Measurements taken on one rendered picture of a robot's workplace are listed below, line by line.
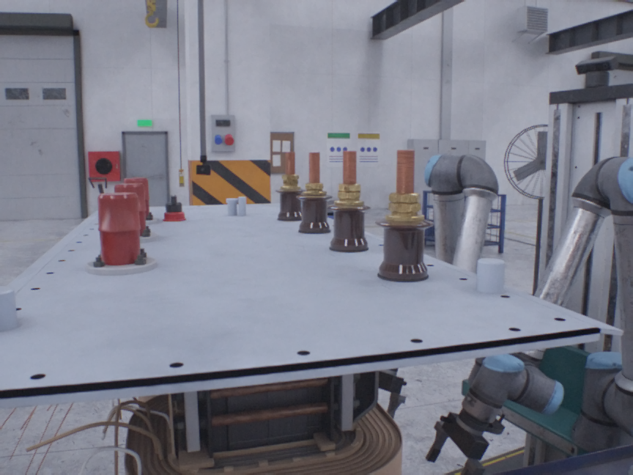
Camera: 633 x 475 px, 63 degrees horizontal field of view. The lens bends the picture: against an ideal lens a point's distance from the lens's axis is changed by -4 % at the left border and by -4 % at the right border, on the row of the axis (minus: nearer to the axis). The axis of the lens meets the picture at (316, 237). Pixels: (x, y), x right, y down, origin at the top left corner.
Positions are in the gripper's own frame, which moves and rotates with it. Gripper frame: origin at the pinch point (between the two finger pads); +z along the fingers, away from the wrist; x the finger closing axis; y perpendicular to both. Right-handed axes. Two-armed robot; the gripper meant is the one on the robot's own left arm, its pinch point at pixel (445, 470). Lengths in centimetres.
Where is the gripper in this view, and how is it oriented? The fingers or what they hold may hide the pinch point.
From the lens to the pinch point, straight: 151.1
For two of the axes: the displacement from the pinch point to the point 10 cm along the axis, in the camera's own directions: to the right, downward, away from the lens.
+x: 2.8, 2.6, -9.2
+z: -4.2, 9.0, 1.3
